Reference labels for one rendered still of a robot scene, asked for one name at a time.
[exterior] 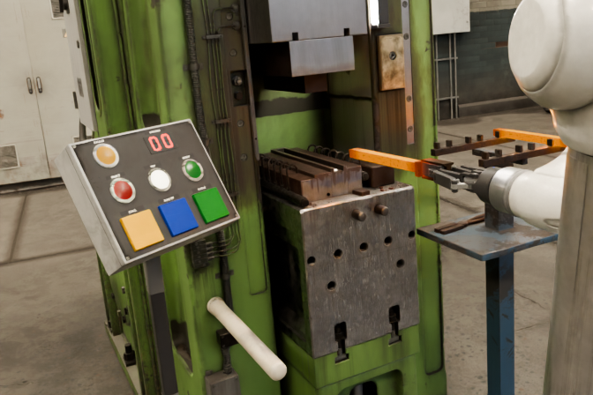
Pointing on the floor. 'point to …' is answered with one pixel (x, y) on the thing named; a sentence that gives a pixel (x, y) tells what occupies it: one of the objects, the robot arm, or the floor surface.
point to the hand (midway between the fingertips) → (436, 169)
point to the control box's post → (154, 283)
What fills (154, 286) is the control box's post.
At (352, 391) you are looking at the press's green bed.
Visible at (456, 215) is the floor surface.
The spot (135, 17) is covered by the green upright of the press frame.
